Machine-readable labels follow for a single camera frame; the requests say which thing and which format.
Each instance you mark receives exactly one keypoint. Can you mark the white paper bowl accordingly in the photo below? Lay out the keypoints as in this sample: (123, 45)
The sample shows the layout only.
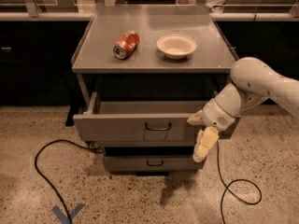
(176, 47)

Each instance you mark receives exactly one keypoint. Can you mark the black top drawer handle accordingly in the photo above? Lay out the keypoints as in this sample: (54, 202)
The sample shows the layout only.
(151, 128)

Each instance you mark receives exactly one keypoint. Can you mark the grey metal cabinet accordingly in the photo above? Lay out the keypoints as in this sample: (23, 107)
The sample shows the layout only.
(148, 75)

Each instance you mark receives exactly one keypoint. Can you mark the grey top drawer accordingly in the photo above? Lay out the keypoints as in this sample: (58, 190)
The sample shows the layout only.
(112, 122)

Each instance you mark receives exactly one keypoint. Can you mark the grey lower drawer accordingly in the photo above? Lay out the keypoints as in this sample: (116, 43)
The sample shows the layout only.
(150, 159)

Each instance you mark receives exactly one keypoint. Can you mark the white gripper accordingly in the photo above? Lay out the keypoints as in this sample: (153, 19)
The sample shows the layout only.
(217, 115)

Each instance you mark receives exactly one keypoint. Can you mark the grey drawer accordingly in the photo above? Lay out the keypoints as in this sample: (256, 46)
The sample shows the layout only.
(112, 122)
(150, 159)

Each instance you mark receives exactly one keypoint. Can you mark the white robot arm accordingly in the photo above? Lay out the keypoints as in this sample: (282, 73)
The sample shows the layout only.
(252, 82)

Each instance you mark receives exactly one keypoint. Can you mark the crushed red soda can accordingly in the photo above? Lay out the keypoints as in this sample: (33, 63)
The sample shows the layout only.
(126, 45)

